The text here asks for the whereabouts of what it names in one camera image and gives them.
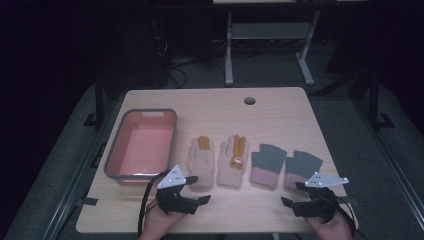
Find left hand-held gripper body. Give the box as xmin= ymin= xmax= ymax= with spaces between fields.
xmin=155 ymin=164 xmax=201 ymax=215

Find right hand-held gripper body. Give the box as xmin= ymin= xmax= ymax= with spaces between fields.
xmin=292 ymin=171 xmax=350 ymax=224

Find plain beige and orange glove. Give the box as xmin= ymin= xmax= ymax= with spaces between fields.
xmin=186 ymin=134 xmax=216 ymax=193

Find beige glove with bunny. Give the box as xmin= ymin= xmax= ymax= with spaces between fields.
xmin=216 ymin=134 xmax=250 ymax=190

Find pink bin with grey rim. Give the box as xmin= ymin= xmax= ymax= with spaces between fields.
xmin=103 ymin=108 xmax=178 ymax=187

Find person's left hand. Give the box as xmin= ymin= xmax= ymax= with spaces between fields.
xmin=139 ymin=199 xmax=186 ymax=240

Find person's right hand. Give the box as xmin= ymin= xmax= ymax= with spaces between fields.
xmin=304 ymin=213 xmax=354 ymax=240

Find grey and pink fingerless glove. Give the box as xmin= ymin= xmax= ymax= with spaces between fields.
xmin=249 ymin=143 xmax=288 ymax=190
xmin=283 ymin=149 xmax=324 ymax=191

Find black metal stand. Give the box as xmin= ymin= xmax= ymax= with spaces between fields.
xmin=83 ymin=71 xmax=105 ymax=130
xmin=367 ymin=71 xmax=396 ymax=132

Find dark computer tower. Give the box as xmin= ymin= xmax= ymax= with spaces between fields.
xmin=99 ymin=19 xmax=172 ymax=92

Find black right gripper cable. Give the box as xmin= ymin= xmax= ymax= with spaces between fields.
xmin=336 ymin=196 xmax=358 ymax=238

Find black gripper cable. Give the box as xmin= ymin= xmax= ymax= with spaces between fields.
xmin=137 ymin=171 xmax=168 ymax=238
xmin=336 ymin=196 xmax=358 ymax=238

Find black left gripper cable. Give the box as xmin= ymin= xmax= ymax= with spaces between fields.
xmin=137 ymin=171 xmax=168 ymax=238

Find cables on floor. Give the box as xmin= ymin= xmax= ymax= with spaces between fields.
xmin=166 ymin=39 xmax=229 ymax=88

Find grey metal desk frame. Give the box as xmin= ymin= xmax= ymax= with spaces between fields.
xmin=213 ymin=0 xmax=338 ymax=87

